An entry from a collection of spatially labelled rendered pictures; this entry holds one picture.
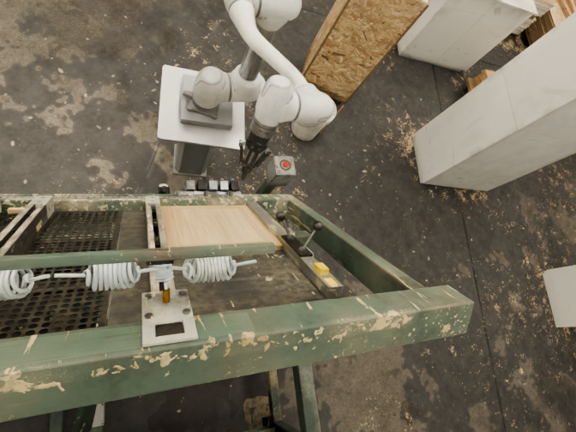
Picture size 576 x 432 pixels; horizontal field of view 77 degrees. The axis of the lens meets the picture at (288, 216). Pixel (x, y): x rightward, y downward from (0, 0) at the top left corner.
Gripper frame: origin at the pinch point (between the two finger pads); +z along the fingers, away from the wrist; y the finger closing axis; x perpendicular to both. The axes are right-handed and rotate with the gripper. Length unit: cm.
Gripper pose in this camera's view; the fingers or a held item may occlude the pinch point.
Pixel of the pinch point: (245, 171)
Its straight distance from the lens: 145.8
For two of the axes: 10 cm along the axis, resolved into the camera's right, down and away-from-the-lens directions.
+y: 9.3, 2.4, 2.7
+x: 0.0, -7.4, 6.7
